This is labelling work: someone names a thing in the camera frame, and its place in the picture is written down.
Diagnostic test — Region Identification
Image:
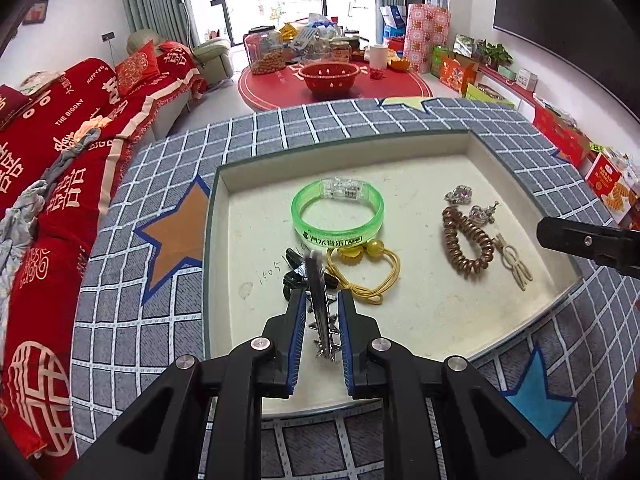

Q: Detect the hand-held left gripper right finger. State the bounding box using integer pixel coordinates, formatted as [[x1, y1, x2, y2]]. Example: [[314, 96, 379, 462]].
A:
[[337, 289, 581, 480]]

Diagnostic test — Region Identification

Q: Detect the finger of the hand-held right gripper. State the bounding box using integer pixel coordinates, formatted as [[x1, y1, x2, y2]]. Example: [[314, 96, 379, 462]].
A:
[[536, 216, 640, 279]]

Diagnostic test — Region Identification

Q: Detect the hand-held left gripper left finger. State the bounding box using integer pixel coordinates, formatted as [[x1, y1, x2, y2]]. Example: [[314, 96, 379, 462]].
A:
[[65, 289, 308, 480]]

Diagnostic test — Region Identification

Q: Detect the black toothed hair clip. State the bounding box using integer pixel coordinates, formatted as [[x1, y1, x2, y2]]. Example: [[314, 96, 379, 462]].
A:
[[281, 247, 347, 362]]

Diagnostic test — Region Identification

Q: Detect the shallow white tray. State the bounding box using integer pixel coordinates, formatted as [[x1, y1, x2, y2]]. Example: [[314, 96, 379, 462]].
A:
[[202, 129, 592, 417]]

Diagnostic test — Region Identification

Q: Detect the beige hair clip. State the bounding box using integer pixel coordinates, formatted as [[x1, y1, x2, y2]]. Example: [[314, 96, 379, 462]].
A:
[[494, 233, 534, 291]]

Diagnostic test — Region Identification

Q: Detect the yellow hair tie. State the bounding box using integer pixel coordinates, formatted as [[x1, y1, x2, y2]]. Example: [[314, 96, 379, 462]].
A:
[[327, 239, 403, 307]]

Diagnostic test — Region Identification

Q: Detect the silver jeweled hair clip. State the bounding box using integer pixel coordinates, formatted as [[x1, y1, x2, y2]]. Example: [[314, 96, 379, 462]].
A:
[[469, 201, 501, 224]]

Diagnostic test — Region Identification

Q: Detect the green translucent bracelet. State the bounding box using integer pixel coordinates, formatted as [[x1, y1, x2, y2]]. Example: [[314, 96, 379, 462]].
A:
[[291, 177, 385, 252]]

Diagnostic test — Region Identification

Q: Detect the brown coil hair tie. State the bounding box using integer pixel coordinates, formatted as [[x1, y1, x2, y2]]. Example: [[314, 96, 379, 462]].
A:
[[441, 206, 495, 279]]

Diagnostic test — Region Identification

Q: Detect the red waffle print box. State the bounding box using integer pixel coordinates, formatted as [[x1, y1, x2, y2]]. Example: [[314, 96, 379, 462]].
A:
[[584, 154, 639, 224]]

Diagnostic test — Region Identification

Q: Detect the red patterned gift box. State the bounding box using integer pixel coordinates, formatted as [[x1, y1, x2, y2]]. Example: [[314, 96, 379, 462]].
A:
[[532, 106, 592, 167]]

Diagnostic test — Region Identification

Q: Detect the grey checked tablecloth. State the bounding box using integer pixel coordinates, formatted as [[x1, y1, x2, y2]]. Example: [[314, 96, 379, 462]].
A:
[[70, 96, 640, 480]]

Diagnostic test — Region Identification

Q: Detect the stack of green boxes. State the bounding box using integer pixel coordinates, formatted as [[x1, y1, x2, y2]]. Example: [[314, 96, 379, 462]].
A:
[[464, 82, 516, 109]]

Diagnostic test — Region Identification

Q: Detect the green potted plant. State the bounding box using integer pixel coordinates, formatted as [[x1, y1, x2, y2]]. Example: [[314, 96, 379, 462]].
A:
[[474, 39, 514, 69]]

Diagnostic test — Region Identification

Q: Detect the orange red gift box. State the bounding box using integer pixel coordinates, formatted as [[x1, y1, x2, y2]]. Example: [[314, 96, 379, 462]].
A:
[[439, 54, 479, 93]]

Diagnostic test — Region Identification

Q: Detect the red round table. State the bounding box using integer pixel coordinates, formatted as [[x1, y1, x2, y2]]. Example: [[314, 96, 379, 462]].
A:
[[237, 56, 434, 112]]

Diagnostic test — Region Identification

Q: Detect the red colander basket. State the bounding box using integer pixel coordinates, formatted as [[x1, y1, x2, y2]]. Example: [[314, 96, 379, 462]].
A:
[[298, 62, 361, 100]]

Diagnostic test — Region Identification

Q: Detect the red patterned wrapped bundle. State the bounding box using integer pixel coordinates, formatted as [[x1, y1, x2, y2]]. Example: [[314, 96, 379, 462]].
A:
[[403, 3, 451, 75]]

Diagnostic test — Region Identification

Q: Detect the large clear snack jar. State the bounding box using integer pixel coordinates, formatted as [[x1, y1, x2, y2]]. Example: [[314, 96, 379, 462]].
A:
[[243, 29, 286, 76]]

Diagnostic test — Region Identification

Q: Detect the small snack jar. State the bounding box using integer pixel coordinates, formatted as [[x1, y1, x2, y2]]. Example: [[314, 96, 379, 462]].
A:
[[329, 38, 354, 64]]

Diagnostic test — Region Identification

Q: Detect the light green armchair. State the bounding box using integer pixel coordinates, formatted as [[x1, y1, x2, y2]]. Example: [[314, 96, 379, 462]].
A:
[[127, 30, 234, 87]]

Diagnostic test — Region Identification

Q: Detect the grey braided blanket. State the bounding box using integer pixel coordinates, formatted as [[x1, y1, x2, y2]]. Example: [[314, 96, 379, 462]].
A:
[[0, 127, 103, 273]]

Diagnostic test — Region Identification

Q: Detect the red square cushion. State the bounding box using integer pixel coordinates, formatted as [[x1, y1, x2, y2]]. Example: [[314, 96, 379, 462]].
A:
[[115, 41, 162, 97]]

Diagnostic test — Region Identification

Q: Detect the red covered sofa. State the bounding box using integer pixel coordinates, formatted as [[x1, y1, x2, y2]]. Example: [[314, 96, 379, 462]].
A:
[[0, 42, 211, 480]]

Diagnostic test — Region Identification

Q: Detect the red rectangular pillow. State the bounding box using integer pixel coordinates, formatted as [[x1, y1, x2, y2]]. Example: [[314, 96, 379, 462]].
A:
[[0, 85, 32, 132]]

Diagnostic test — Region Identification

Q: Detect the grey green curtain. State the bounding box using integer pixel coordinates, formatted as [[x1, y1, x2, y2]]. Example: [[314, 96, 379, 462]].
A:
[[117, 0, 194, 49]]

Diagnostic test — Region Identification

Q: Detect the small red framed photo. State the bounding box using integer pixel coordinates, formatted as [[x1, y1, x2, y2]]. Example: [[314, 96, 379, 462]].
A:
[[22, 0, 50, 26]]

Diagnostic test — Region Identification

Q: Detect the black wall television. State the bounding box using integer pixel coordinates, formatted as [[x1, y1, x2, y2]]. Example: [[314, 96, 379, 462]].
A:
[[492, 0, 640, 123]]

